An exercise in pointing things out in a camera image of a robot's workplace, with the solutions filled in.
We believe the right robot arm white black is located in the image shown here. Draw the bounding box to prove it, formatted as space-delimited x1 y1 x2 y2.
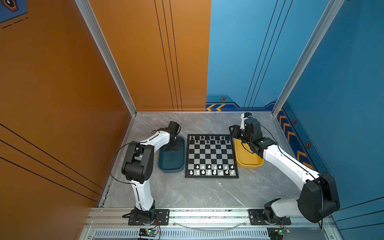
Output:
229 118 341 225

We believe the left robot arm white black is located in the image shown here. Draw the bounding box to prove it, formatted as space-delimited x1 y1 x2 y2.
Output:
122 130 186 225

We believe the yellow plastic tray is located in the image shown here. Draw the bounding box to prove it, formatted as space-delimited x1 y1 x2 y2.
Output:
234 139 264 169

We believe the black and white chessboard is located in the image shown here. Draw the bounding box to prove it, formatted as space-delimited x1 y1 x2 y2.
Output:
185 134 239 179

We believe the teal plastic tray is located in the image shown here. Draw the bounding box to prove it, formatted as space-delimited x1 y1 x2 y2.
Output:
158 136 186 173

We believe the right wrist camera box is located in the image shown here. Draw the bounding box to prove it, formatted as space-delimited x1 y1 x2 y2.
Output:
241 112 253 130

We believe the right green circuit board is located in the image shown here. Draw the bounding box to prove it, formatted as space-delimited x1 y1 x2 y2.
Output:
275 229 287 236

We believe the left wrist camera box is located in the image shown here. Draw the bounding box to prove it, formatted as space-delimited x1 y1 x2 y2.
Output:
167 121 181 136

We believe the green circuit board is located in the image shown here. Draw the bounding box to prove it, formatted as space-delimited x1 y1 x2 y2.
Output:
139 229 159 239
275 229 287 236

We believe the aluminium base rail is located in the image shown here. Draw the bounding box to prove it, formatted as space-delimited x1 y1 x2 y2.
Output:
86 206 335 229

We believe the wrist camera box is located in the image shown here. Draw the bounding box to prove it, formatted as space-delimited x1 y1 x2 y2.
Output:
167 121 181 136
241 112 253 130

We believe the left green circuit board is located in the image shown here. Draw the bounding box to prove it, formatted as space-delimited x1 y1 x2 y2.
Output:
139 229 159 239

